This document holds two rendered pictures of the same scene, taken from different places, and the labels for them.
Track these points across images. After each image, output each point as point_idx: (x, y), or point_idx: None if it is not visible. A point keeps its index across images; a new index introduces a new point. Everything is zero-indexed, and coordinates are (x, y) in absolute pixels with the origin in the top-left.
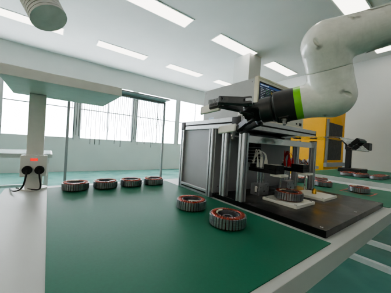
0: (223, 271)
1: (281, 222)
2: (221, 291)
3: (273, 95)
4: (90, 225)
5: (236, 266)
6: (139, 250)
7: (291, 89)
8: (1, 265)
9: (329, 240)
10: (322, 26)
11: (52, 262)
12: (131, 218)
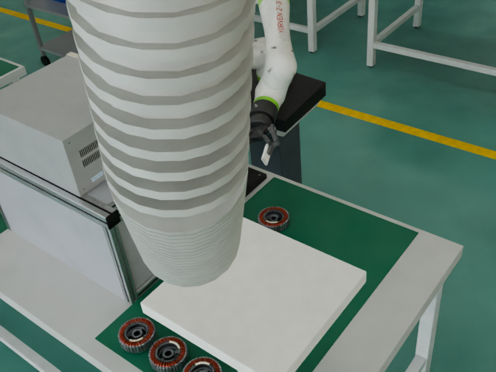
0: (339, 215)
1: (247, 196)
2: (354, 212)
3: (271, 114)
4: None
5: (331, 211)
6: (345, 251)
7: (271, 102)
8: (397, 294)
9: (268, 176)
10: (294, 63)
11: (381, 277)
12: None
